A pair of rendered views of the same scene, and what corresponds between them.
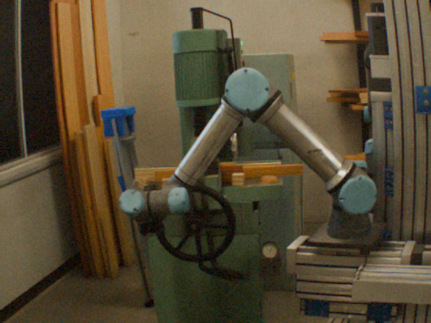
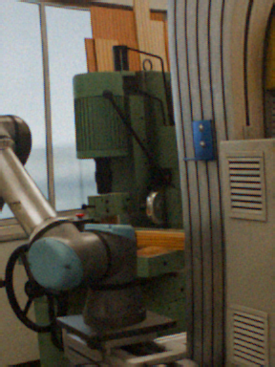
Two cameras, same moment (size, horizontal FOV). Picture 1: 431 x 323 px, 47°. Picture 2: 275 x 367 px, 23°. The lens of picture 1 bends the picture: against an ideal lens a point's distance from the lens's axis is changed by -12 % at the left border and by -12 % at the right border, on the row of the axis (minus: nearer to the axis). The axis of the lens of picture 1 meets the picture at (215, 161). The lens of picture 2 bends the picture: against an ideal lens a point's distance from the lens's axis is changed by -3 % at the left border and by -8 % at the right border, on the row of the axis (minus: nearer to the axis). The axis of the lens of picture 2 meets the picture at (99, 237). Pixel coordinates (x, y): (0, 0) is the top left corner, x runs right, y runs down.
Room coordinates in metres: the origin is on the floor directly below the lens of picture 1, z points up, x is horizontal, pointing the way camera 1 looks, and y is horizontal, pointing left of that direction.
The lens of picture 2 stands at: (0.29, -1.41, 1.21)
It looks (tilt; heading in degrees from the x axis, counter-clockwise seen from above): 7 degrees down; 38
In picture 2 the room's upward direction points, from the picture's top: 4 degrees counter-clockwise
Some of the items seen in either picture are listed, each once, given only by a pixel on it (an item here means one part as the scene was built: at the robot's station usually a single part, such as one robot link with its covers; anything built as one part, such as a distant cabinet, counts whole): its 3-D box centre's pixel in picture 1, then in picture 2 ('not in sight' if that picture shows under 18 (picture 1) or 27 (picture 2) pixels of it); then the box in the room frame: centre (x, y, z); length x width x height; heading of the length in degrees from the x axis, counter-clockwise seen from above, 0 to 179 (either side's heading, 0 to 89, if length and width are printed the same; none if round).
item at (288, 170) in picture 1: (228, 173); (130, 240); (2.19, -0.05, 0.92); 0.60 x 0.02 x 0.04; 84
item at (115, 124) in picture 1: (135, 209); not in sight; (3.01, 0.47, 0.58); 0.27 x 0.25 x 1.16; 77
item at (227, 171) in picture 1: (210, 174); not in sight; (2.11, 0.02, 0.93); 0.25 x 0.01 x 0.07; 84
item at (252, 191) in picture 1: (204, 192); (89, 259); (2.09, 0.05, 0.87); 0.61 x 0.30 x 0.06; 84
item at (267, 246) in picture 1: (269, 251); not in sight; (1.97, -0.18, 0.65); 0.06 x 0.04 x 0.08; 84
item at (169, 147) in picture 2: not in sight; (174, 146); (2.40, -0.12, 1.23); 0.09 x 0.08 x 0.15; 174
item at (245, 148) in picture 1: (242, 141); (175, 205); (2.37, -0.12, 1.02); 0.09 x 0.07 x 0.12; 84
